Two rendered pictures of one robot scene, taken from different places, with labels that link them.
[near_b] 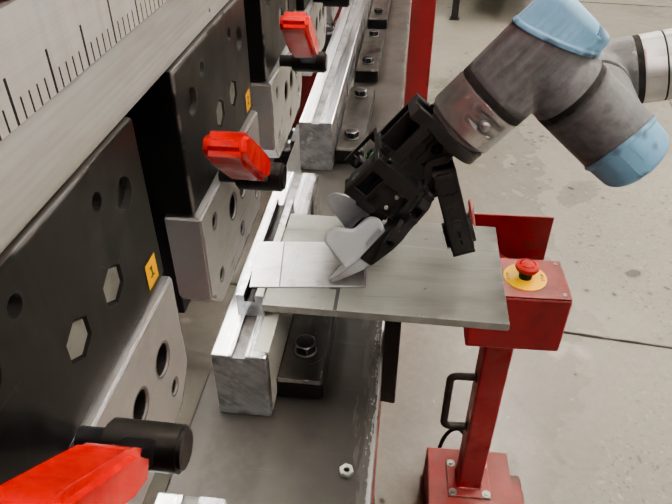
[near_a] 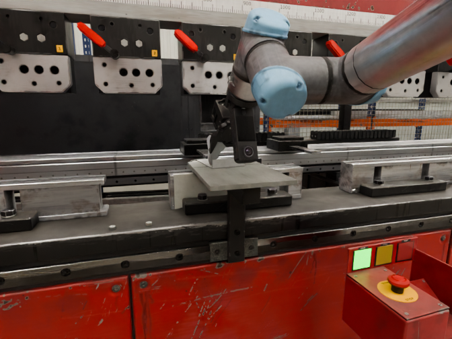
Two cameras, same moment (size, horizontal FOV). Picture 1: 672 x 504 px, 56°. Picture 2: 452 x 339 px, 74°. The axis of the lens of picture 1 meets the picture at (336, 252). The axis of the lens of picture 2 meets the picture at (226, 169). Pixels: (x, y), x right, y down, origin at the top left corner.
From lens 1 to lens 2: 0.81 m
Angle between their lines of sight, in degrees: 65
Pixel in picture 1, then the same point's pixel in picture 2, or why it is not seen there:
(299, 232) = not seen: hidden behind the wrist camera
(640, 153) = (258, 83)
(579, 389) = not seen: outside the picture
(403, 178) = (219, 109)
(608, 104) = (254, 56)
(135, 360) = (40, 57)
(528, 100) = (239, 62)
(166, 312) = (60, 61)
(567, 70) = (245, 42)
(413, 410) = not seen: outside the picture
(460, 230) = (235, 144)
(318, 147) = (346, 177)
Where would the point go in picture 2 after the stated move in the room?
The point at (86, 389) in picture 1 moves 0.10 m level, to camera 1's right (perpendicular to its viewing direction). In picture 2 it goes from (21, 47) to (9, 37)
